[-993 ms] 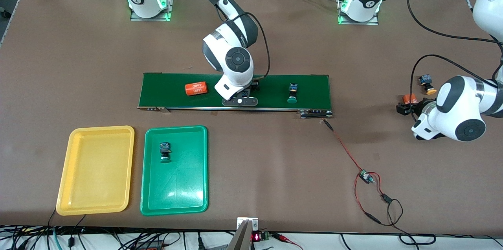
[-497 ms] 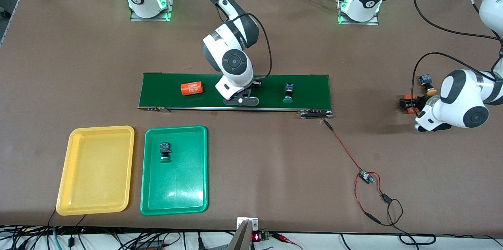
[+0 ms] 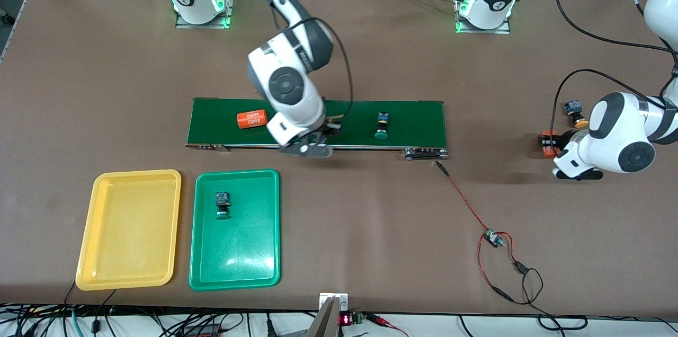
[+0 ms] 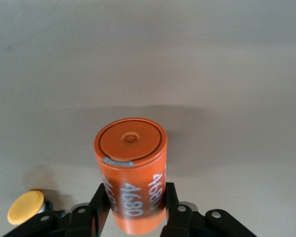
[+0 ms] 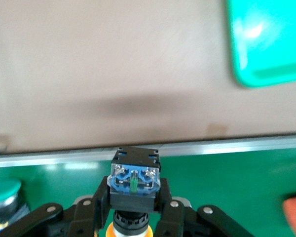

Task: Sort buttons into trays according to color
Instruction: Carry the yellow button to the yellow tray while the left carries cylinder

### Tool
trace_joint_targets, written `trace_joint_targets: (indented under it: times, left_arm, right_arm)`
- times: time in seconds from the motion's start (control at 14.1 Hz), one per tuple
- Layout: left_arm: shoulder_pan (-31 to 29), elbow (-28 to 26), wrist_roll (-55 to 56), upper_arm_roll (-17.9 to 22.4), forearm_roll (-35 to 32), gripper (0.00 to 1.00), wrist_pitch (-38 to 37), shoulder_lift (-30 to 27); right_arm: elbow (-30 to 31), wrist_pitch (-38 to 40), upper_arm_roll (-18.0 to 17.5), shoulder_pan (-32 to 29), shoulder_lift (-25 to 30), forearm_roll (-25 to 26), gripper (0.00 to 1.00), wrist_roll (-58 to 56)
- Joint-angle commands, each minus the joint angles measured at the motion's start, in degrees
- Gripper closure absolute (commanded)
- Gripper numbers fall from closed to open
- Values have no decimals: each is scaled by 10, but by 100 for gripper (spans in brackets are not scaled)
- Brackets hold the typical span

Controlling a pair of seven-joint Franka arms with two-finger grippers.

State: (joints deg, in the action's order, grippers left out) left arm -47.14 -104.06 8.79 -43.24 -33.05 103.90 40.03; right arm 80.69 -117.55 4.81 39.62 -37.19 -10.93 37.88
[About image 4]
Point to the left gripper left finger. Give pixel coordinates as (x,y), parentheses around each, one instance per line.
(88,219)

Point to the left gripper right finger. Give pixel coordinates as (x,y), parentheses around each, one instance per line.
(180,219)

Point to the yellow mushroom push button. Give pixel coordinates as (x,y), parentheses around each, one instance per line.
(24,206)

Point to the orange cylinder printed 4680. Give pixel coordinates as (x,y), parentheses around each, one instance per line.
(130,148)

